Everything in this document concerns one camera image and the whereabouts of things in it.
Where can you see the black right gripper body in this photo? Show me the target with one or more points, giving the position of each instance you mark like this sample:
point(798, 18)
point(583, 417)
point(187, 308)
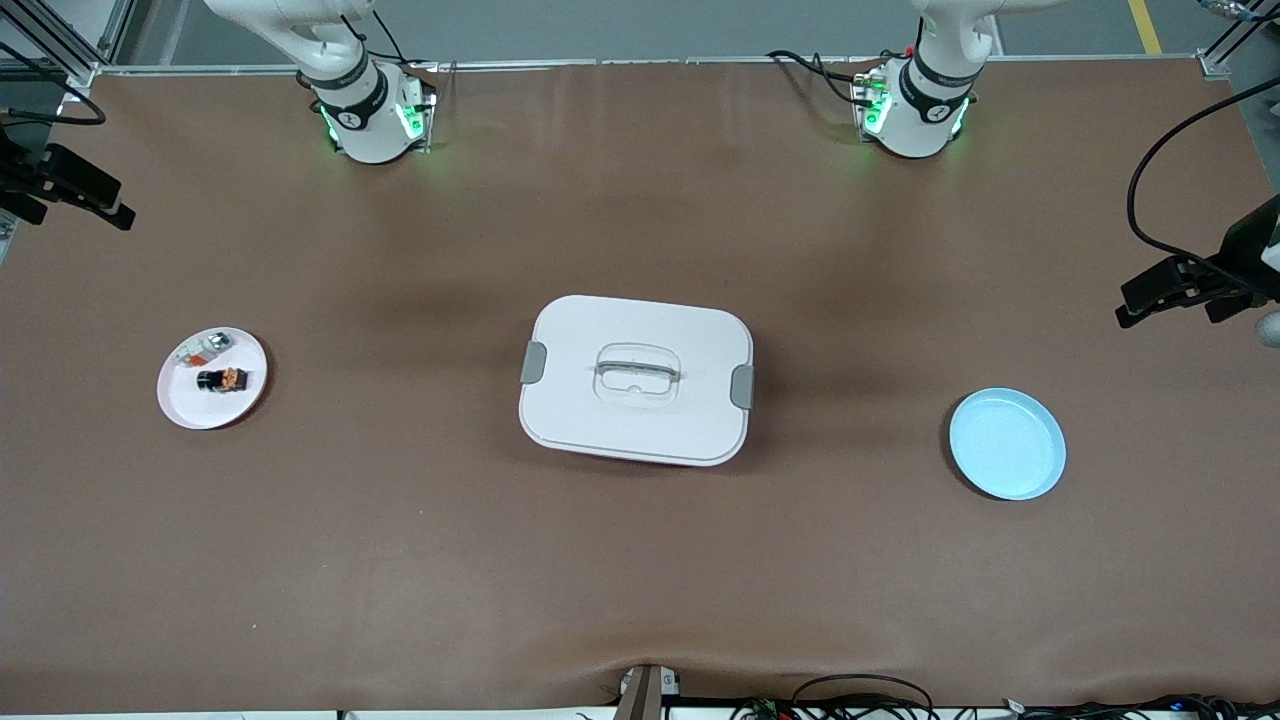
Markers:
point(20, 181)

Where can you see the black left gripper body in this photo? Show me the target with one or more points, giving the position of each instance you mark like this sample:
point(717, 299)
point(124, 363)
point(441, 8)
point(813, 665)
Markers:
point(1246, 244)

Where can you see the orange and black switch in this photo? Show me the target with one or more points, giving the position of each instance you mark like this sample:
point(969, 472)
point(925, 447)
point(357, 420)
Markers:
point(222, 380)

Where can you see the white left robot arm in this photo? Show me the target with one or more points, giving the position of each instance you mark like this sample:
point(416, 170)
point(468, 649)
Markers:
point(915, 125)

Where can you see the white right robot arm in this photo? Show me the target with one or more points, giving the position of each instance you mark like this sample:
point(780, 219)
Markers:
point(365, 130)

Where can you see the white lidded storage box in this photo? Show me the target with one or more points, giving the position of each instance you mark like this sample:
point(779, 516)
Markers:
point(635, 420)

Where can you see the light blue round plate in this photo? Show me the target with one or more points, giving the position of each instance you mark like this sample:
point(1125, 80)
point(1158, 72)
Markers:
point(1005, 445)

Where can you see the pink round plate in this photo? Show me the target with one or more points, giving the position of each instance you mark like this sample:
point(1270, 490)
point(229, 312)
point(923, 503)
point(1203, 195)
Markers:
point(215, 405)

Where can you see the brown table cover sheet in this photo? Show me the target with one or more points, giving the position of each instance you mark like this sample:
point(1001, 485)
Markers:
point(400, 560)

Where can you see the aluminium frame corner post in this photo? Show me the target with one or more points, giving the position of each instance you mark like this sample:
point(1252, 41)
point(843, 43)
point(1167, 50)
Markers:
point(75, 62)
point(1215, 62)

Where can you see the silver table edge rail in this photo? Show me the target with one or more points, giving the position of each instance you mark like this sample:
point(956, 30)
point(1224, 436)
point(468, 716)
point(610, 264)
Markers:
point(650, 62)

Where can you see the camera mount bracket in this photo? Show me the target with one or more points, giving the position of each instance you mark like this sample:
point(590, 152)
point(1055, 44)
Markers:
point(645, 695)

